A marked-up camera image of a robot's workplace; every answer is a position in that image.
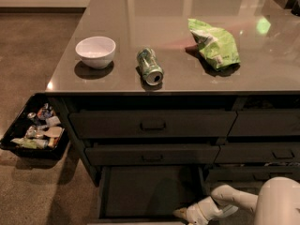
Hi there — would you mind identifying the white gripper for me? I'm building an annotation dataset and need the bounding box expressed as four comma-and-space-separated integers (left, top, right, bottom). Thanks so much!
172, 197, 238, 225

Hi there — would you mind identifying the dark drawer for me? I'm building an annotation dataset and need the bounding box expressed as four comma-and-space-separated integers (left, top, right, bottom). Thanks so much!
97, 165, 206, 223
69, 110, 236, 139
215, 142, 300, 163
229, 110, 300, 137
205, 166, 300, 182
85, 143, 219, 165

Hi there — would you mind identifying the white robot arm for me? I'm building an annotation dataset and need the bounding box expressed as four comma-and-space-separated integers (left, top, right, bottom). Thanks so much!
173, 177, 300, 225

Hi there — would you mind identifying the green soda can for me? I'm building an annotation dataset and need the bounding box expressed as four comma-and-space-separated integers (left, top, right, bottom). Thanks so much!
137, 48, 164, 86

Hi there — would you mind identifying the white crumpled paper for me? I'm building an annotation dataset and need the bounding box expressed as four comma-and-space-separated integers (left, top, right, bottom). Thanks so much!
46, 116, 61, 128

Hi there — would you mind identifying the black trash bin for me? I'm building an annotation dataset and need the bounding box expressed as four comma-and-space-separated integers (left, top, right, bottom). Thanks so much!
1, 93, 68, 160

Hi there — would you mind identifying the green wrapper in bin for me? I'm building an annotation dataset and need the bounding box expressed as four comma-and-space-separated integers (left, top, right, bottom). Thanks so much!
11, 138, 48, 149

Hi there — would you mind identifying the colourful snack wrapper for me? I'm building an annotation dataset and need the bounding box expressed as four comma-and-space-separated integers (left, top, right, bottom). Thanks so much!
37, 103, 55, 121

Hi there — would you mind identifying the green chip bag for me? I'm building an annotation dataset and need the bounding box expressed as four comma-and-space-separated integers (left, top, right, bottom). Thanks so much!
188, 19, 241, 71

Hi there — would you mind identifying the crushed silver can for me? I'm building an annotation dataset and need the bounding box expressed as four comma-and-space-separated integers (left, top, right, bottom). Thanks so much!
27, 112, 38, 123

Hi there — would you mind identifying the white ceramic bowl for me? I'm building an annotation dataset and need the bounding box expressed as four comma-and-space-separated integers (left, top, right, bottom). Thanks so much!
75, 37, 116, 69

